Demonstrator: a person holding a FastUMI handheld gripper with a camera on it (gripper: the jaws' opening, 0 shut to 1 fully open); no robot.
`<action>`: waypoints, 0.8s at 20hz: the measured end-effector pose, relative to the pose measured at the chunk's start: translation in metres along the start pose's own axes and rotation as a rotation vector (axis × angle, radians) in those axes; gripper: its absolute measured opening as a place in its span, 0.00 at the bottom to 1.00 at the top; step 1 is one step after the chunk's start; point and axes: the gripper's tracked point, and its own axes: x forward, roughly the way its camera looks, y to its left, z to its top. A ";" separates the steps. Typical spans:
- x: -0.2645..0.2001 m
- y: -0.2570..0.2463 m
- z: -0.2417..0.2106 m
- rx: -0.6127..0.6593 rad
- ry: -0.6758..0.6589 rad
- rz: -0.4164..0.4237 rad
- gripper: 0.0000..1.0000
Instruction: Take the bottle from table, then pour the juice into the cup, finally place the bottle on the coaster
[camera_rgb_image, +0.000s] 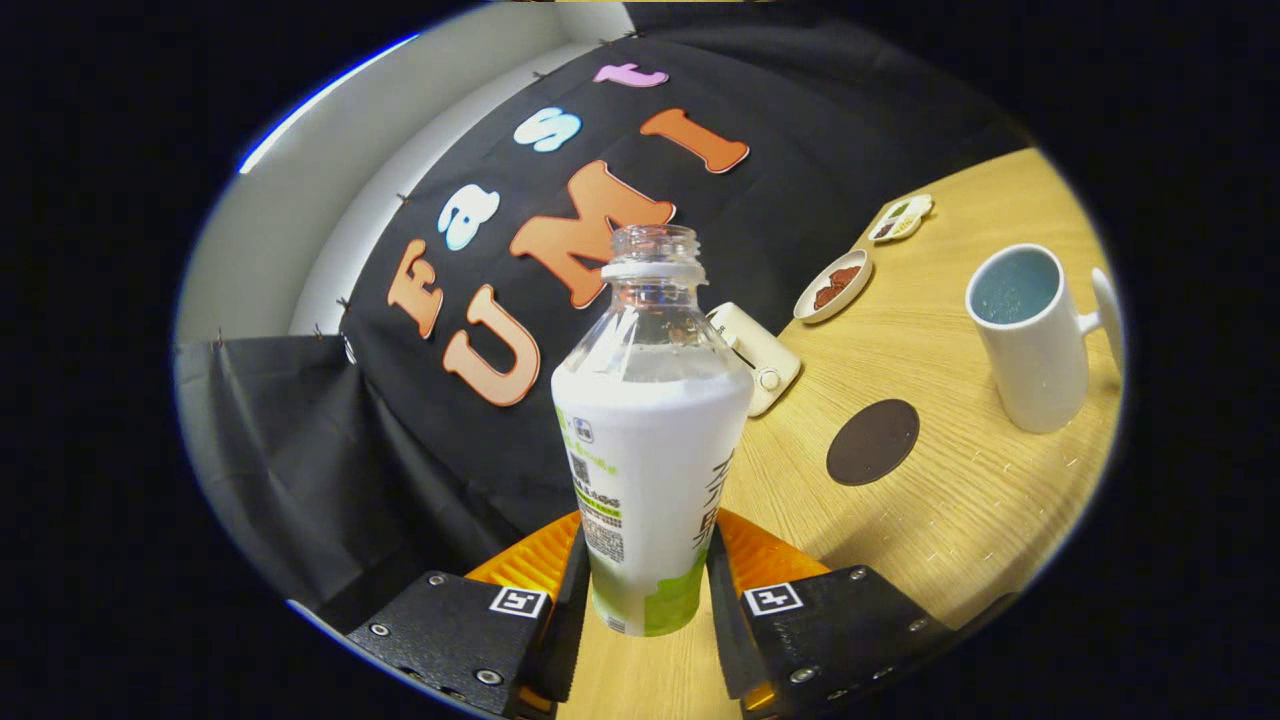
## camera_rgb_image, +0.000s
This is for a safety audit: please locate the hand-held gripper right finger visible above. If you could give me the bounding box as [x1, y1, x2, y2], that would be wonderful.
[705, 507, 956, 719]

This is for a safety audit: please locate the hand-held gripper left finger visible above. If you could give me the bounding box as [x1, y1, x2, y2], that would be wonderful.
[345, 510, 591, 719]

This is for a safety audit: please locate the clear juice bottle white label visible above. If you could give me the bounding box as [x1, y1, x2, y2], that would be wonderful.
[551, 224, 755, 638]

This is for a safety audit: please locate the dark brown round coaster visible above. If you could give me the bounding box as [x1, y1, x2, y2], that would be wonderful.
[826, 399, 921, 488]

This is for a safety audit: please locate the white cup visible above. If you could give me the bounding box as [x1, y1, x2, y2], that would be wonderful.
[964, 243, 1126, 435]

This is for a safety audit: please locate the white toaster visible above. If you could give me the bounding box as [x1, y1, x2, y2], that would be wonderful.
[706, 302, 803, 419]

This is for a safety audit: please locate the wooden table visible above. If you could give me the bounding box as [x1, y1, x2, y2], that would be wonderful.
[555, 147, 1123, 720]

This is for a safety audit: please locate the white round plate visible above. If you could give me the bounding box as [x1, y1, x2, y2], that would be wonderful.
[793, 249, 874, 325]

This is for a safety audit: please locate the white divided dish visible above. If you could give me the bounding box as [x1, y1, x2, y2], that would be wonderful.
[867, 193, 935, 244]

